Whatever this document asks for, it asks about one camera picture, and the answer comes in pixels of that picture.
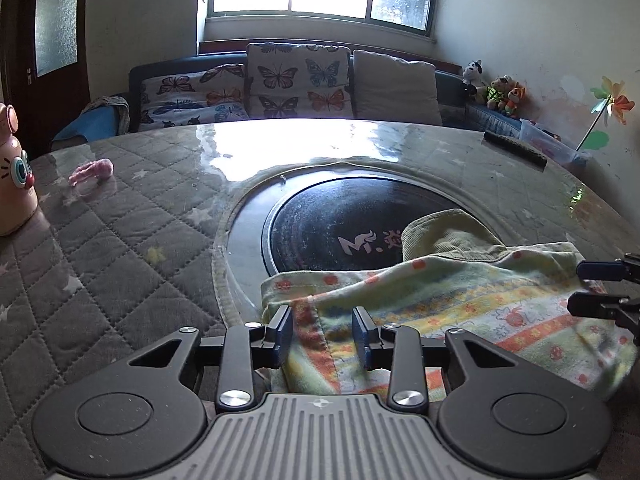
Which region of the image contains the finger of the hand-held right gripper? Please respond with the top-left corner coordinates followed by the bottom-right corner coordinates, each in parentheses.
top-left (567, 292), bottom-right (640, 346)
top-left (576, 254), bottom-right (640, 284)

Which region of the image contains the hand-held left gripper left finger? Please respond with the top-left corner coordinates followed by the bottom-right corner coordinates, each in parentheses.
top-left (127, 304), bottom-right (294, 411)

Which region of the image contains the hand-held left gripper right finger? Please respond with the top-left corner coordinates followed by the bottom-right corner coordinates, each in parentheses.
top-left (351, 306), bottom-right (523, 411)

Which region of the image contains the printed striped pajama top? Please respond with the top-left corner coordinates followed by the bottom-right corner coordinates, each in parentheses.
top-left (260, 208), bottom-right (632, 408)

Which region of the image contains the black round cooktop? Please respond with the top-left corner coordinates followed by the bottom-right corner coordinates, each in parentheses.
top-left (217, 162), bottom-right (506, 328)

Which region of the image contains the clear plastic storage box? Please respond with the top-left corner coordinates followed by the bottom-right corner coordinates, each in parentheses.
top-left (519, 119), bottom-right (591, 166)

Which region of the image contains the black remote control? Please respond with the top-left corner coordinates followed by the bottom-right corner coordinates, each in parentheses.
top-left (483, 131), bottom-right (548, 169)

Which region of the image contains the colourful pinwheel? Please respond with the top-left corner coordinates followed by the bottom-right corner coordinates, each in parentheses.
top-left (575, 76), bottom-right (630, 152)

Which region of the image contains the orange fox plush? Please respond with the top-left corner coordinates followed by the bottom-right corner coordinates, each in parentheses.
top-left (505, 82), bottom-right (528, 119)

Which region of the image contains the brown bear plush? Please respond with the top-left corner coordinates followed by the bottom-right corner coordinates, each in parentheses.
top-left (487, 75), bottom-right (512, 112)

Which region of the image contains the dark blue sofa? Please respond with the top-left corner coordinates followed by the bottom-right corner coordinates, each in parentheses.
top-left (50, 55), bottom-right (591, 161)

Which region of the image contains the black and white cow plush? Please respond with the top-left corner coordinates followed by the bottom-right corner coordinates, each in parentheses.
top-left (461, 60), bottom-right (485, 98)

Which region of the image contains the beige pillow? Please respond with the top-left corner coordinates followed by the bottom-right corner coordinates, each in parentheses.
top-left (352, 50), bottom-right (443, 127)

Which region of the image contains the small pink object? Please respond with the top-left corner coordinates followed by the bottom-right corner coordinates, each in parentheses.
top-left (68, 158), bottom-right (115, 187)

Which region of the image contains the flat butterfly print pillow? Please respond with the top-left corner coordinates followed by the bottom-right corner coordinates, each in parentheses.
top-left (137, 64), bottom-right (250, 132)

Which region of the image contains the upright butterfly print pillow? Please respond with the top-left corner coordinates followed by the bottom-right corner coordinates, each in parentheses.
top-left (246, 43), bottom-right (355, 120)

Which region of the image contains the grey cloth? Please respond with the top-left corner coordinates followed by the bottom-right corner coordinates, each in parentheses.
top-left (82, 95), bottom-right (131, 133)

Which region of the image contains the pink pig toy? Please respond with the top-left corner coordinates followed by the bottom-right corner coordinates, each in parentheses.
top-left (0, 102), bottom-right (40, 237)

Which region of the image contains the dark wooden door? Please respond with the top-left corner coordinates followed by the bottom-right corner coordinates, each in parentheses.
top-left (0, 0), bottom-right (91, 155)

